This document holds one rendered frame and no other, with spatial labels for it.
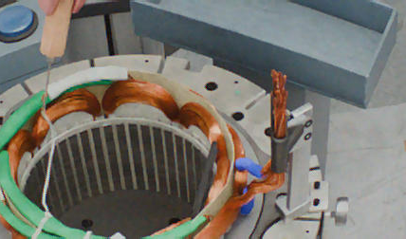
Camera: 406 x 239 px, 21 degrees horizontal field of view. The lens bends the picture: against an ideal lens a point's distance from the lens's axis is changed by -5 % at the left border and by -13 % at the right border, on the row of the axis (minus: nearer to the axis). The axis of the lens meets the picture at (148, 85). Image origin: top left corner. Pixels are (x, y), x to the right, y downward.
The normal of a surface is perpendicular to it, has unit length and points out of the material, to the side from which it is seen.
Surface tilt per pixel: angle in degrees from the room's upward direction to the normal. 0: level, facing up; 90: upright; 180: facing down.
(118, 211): 0
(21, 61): 90
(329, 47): 0
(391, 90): 0
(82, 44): 90
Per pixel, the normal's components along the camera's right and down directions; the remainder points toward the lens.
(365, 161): -0.08, -0.70
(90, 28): 0.10, 0.70
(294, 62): -0.47, 0.65
